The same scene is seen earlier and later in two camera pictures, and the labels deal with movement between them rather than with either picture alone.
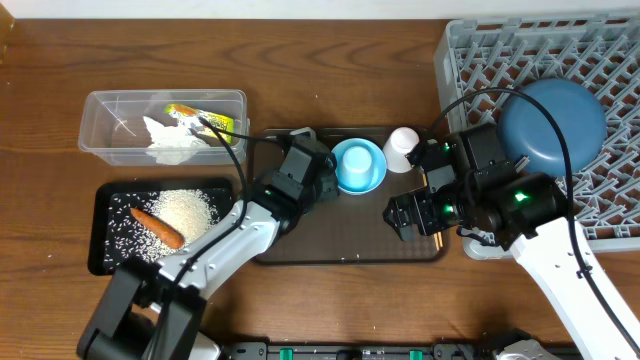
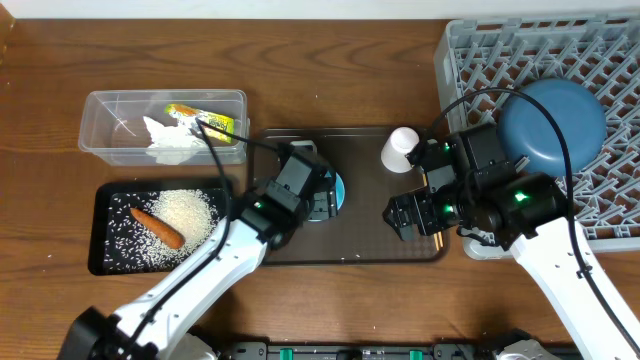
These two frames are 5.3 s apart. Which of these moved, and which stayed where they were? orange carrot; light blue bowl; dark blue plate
Moved: light blue bowl
Stayed: dark blue plate; orange carrot
